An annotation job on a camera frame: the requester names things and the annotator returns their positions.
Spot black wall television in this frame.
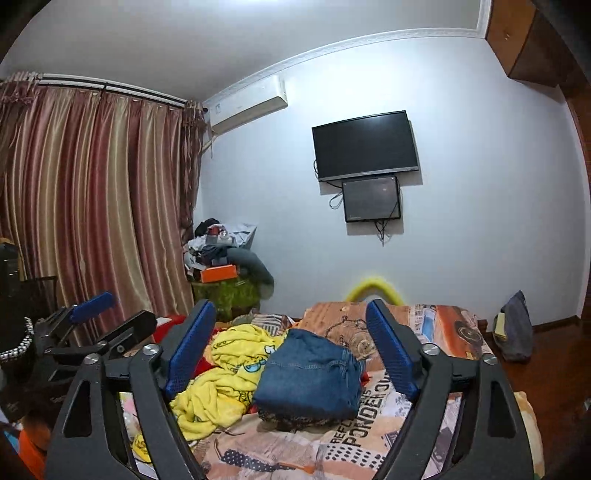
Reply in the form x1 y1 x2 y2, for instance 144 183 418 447
311 110 421 183

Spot beige green plush blanket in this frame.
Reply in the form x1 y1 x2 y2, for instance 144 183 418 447
512 390 546 480

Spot white air conditioner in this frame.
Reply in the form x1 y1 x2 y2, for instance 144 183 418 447
203 76 288 134

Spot pile of clutter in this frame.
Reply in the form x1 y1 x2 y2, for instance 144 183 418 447
185 218 259 282

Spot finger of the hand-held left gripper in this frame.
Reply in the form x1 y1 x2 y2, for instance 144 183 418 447
39 292 116 342
99 310 158 358

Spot orange box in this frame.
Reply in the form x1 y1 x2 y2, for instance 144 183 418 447
199 264 240 283

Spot small black wall monitor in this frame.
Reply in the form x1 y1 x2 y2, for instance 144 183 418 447
342 175 402 223

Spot green table cover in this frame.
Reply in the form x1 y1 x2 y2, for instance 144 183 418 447
191 277 259 321

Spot newspaper print bedsheet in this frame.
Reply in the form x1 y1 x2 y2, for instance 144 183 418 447
120 300 527 480

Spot curtain rail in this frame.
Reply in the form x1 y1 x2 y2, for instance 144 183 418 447
37 74 190 109

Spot grey pillow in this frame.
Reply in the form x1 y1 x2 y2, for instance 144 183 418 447
228 248 275 287

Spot striped red curtain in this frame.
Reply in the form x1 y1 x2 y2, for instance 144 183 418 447
0 76 206 333

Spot black beaded cloth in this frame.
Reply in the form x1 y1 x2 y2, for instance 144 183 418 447
0 318 35 370

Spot blue denim jeans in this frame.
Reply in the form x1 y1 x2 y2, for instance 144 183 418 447
252 329 366 421

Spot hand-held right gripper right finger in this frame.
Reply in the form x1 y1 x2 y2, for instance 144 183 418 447
366 299 546 480

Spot yellow cartoon blanket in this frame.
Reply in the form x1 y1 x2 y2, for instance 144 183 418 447
129 323 287 464

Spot dark patterned cloth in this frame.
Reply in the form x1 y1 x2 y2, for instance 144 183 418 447
256 406 361 431

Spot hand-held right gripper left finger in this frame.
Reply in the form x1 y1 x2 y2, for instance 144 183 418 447
46 299 218 480

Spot dark grey bag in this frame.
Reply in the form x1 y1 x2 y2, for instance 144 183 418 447
492 291 534 361

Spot orange cloth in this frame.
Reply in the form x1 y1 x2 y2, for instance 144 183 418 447
18 415 51 480

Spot yellow foam tube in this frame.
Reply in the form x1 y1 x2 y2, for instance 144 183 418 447
346 274 402 305

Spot red cloth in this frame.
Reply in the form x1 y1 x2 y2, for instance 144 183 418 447
154 314 185 344

